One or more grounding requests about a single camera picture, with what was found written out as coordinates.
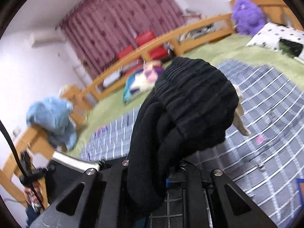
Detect black pants with white stripe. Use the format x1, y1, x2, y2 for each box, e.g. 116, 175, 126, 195
127, 57, 239, 211

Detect person's left hand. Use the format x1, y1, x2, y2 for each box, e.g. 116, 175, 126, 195
24, 181, 44, 213

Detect blue plush toy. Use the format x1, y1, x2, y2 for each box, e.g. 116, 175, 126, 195
26, 97, 77, 150

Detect white air conditioner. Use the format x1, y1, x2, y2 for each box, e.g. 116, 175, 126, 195
29, 31, 66, 47

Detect colourful geometric pillow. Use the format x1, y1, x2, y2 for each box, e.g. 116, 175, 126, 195
123, 61, 164, 104

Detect left red chair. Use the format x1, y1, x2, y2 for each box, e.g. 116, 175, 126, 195
116, 44, 135, 59

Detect maroon striped curtain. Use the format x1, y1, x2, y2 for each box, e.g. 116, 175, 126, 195
59, 0, 185, 78

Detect grey checked star blanket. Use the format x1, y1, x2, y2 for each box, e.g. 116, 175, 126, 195
76, 60, 303, 227

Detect green bed sheet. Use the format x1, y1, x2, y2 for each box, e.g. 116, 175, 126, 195
67, 34, 303, 158

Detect purple plush toy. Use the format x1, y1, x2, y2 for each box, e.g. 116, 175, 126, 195
232, 0, 266, 36

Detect white patterned pillow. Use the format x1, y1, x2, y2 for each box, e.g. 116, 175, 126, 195
246, 22, 303, 64

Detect black cable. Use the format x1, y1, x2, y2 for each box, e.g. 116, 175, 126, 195
0, 119, 46, 211

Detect wooden bed frame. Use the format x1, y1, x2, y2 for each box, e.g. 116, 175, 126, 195
1, 0, 303, 207

